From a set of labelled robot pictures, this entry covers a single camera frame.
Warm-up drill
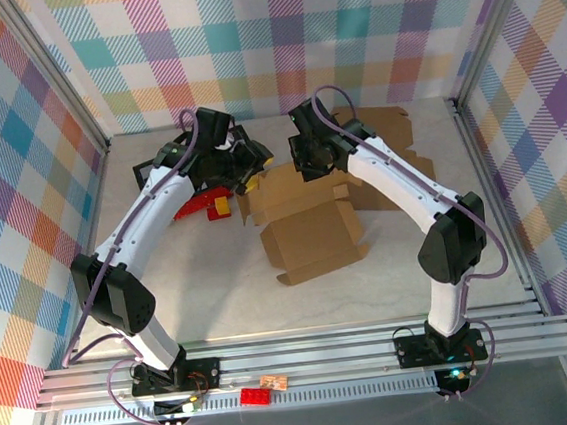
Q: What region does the aluminium frame post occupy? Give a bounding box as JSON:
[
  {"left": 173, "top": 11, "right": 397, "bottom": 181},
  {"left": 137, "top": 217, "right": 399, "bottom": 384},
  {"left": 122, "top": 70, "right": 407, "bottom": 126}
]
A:
[
  {"left": 438, "top": 0, "right": 558, "bottom": 112},
  {"left": 0, "top": 0, "right": 113, "bottom": 163}
]

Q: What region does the brown cardboard mailer box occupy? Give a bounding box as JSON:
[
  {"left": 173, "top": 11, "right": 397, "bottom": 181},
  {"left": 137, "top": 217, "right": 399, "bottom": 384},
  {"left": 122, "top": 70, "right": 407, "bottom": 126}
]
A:
[
  {"left": 326, "top": 99, "right": 440, "bottom": 216},
  {"left": 232, "top": 153, "right": 374, "bottom": 292}
]

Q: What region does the narrow aluminium side rail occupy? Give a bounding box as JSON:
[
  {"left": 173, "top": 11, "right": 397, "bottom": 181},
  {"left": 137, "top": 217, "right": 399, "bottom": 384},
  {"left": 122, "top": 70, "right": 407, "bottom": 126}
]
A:
[{"left": 450, "top": 91, "right": 548, "bottom": 319}]

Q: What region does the long red toy brick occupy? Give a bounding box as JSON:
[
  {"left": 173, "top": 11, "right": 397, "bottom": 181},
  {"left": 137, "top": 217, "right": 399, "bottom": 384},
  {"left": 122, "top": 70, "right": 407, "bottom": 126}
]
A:
[{"left": 170, "top": 189, "right": 238, "bottom": 222}]

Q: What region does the red studded toy brick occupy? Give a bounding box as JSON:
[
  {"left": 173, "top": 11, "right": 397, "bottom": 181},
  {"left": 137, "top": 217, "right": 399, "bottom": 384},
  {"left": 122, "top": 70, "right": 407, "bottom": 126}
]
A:
[{"left": 238, "top": 384, "right": 274, "bottom": 408}]

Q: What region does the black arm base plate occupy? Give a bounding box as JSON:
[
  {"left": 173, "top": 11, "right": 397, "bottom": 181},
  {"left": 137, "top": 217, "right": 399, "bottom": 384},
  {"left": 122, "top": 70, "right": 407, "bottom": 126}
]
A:
[
  {"left": 128, "top": 354, "right": 224, "bottom": 398},
  {"left": 393, "top": 326, "right": 490, "bottom": 369}
]

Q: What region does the small controller board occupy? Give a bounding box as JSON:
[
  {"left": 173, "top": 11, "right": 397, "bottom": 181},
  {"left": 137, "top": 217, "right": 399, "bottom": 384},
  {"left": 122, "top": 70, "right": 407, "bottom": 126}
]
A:
[
  {"left": 152, "top": 393, "right": 207, "bottom": 420},
  {"left": 434, "top": 365, "right": 471, "bottom": 388}
]

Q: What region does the white slotted cable duct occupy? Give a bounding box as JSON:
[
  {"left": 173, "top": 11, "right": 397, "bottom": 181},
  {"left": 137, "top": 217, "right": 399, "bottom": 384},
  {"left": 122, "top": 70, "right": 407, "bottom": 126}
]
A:
[{"left": 59, "top": 375, "right": 441, "bottom": 425}]

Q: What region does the purple cable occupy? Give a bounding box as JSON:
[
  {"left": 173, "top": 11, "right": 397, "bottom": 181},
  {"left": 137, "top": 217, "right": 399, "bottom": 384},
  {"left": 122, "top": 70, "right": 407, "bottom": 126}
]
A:
[
  {"left": 309, "top": 69, "right": 523, "bottom": 414},
  {"left": 38, "top": 107, "right": 233, "bottom": 425}
]

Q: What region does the small copper circuit board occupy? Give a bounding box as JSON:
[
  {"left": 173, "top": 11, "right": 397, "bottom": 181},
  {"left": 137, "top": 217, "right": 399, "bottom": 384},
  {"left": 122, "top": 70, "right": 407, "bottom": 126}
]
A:
[{"left": 258, "top": 372, "right": 291, "bottom": 394}]

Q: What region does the wide aluminium frame rail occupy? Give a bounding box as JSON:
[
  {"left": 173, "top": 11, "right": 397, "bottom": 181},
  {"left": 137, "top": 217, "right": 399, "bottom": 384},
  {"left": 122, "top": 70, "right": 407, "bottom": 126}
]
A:
[{"left": 30, "top": 298, "right": 567, "bottom": 413}]

